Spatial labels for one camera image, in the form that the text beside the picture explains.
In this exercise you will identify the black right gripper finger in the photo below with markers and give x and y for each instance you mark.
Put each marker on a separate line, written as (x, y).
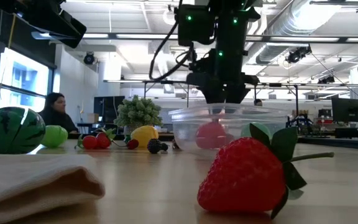
(237, 95)
(213, 95)

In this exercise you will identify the green bell pepper toy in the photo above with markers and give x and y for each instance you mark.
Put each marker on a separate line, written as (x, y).
(245, 131)

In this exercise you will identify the clear plastic tupperware container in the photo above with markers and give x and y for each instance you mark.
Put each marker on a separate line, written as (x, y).
(185, 133)

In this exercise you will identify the yellow bell pepper toy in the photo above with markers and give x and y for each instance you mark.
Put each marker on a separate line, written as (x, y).
(144, 135)

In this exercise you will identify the strawberry toy with pale leaves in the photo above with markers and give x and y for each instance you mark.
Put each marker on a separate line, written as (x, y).
(103, 140)

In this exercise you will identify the light green round toy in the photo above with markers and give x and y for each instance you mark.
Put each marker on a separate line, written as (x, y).
(54, 136)

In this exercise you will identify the striped watermelon toy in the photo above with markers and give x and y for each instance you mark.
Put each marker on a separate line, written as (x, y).
(11, 130)

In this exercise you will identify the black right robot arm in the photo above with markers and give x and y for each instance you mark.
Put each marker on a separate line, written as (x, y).
(228, 37)

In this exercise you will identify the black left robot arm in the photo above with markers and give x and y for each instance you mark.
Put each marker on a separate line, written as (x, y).
(42, 18)

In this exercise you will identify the person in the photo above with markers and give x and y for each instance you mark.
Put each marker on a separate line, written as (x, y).
(54, 115)
(258, 102)

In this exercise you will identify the small dark berry toy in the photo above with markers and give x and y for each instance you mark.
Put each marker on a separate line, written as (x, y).
(164, 147)

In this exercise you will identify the blackberry toy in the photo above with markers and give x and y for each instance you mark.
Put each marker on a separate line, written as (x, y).
(154, 146)

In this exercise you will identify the potted green artificial plant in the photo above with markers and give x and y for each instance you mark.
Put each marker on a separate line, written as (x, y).
(137, 112)

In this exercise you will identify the dark red cherry toy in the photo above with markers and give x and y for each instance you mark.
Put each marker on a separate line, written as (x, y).
(132, 144)

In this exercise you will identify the ceiling light strip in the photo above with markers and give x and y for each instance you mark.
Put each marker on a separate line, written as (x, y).
(129, 36)

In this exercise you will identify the black computer monitor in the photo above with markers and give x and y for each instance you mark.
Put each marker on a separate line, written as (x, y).
(109, 109)
(348, 110)

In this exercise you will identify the cardboard box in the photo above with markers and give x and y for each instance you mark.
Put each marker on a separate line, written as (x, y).
(92, 117)

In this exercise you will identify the large window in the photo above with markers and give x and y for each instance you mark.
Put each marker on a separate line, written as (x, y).
(23, 77)

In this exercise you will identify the beige folded cloth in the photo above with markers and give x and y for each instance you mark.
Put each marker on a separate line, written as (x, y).
(26, 180)

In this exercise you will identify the black metal gantry frame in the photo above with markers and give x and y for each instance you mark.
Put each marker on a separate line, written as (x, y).
(296, 99)

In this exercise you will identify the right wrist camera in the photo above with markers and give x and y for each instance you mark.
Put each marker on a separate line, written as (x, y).
(194, 28)

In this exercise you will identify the silver ventilation duct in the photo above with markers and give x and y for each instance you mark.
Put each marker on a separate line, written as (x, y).
(278, 40)

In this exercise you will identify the black ceiling camera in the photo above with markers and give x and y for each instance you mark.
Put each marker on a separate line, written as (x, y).
(326, 80)
(298, 54)
(89, 58)

